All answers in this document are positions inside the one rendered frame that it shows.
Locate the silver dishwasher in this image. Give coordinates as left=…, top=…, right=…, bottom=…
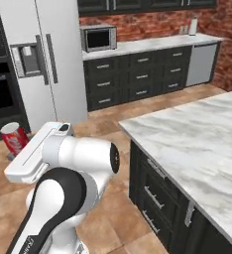
left=185, top=42, right=219, bottom=88

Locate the silver cupboard door handle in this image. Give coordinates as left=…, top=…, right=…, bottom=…
left=183, top=199, right=196, bottom=228

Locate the black wall oven stack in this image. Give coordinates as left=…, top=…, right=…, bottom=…
left=0, top=0, right=32, bottom=144

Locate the dark island cupboard door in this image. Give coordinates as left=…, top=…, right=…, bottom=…
left=184, top=197, right=232, bottom=254

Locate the dark island cabinet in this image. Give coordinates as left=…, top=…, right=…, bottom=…
left=128, top=139, right=232, bottom=254

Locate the silver microwave oven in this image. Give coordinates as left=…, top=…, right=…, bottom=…
left=79, top=25, right=118, bottom=54

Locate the red soda can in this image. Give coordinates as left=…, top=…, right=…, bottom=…
left=0, top=121, right=30, bottom=157

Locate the silver drawer handle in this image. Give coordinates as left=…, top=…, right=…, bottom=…
left=143, top=186, right=166, bottom=210
left=141, top=209, right=162, bottom=235
left=146, top=159, right=168, bottom=181

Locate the dark base drawer run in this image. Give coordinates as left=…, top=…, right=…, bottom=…
left=82, top=45, right=193, bottom=112

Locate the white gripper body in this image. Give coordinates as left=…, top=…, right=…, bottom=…
left=3, top=121, right=60, bottom=185

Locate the small grey shaker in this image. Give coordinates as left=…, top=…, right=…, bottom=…
left=178, top=25, right=189, bottom=36

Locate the white double-door fridge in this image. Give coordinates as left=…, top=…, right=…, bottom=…
left=0, top=0, right=89, bottom=134

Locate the dark island drawer front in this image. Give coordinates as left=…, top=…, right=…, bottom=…
left=140, top=150, right=186, bottom=222
left=137, top=197, right=183, bottom=254
left=139, top=175, right=185, bottom=248

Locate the white paper towel roll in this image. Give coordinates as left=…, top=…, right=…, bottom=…
left=188, top=17, right=198, bottom=37

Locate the dark wall cupboard run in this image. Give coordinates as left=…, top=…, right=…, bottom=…
left=76, top=0, right=218, bottom=17

